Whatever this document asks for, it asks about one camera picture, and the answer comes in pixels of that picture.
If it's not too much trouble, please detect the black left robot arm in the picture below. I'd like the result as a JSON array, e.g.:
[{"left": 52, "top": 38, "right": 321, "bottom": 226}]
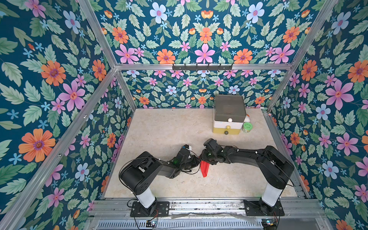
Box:
[{"left": 119, "top": 145, "right": 200, "bottom": 209}]

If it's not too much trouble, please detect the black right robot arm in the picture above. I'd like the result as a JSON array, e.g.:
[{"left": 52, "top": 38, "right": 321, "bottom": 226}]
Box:
[{"left": 200, "top": 139, "right": 294, "bottom": 208}]

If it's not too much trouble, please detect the green lidded jar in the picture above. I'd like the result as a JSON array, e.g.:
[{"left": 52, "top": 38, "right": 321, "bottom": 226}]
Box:
[{"left": 242, "top": 122, "right": 253, "bottom": 133}]

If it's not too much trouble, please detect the small three-drawer cabinet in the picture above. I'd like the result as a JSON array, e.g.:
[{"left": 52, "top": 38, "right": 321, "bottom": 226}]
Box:
[{"left": 212, "top": 94, "right": 247, "bottom": 135}]

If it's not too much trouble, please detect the white orange object behind cabinet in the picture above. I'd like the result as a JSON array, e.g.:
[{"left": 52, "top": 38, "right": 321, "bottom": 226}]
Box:
[{"left": 244, "top": 115, "right": 251, "bottom": 122}]

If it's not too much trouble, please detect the small circuit board left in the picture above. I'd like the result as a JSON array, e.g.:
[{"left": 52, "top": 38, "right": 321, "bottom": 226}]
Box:
[{"left": 146, "top": 220, "right": 158, "bottom": 228}]

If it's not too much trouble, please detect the small circuit board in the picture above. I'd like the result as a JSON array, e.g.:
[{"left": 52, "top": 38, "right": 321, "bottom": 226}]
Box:
[
  {"left": 146, "top": 220, "right": 158, "bottom": 228},
  {"left": 262, "top": 219, "right": 277, "bottom": 228}
]

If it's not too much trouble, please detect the small circuit board right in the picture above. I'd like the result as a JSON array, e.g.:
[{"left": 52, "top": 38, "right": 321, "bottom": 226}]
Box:
[{"left": 262, "top": 219, "right": 277, "bottom": 228}]

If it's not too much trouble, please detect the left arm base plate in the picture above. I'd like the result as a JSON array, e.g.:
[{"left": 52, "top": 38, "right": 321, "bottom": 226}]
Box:
[{"left": 130, "top": 201, "right": 170, "bottom": 218}]

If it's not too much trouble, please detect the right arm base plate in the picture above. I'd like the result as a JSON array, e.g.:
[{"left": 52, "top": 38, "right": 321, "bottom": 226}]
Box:
[{"left": 243, "top": 199, "right": 285, "bottom": 217}]

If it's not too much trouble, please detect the black hook rail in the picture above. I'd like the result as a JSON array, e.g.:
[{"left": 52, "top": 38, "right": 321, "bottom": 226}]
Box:
[{"left": 172, "top": 64, "right": 233, "bottom": 71}]

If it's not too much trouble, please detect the aluminium front rail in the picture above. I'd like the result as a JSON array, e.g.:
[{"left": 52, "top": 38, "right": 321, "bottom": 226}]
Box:
[{"left": 89, "top": 197, "right": 327, "bottom": 219}]

